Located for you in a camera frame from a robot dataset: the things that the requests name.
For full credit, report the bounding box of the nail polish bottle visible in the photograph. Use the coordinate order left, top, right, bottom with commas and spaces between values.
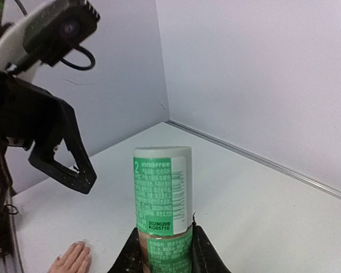
138, 227, 193, 273

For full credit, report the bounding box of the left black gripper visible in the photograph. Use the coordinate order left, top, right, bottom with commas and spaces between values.
0, 71, 97, 194

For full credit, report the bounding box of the white nail polish cap brush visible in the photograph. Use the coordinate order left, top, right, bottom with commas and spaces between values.
133, 146, 193, 237

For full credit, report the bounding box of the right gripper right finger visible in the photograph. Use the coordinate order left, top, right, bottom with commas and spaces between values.
191, 213, 231, 273

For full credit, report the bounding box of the mannequin hand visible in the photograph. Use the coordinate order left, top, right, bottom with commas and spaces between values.
48, 241, 92, 273

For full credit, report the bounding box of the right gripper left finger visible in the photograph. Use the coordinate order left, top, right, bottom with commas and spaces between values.
108, 227, 143, 273

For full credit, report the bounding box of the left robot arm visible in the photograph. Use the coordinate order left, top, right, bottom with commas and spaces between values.
0, 1, 100, 272

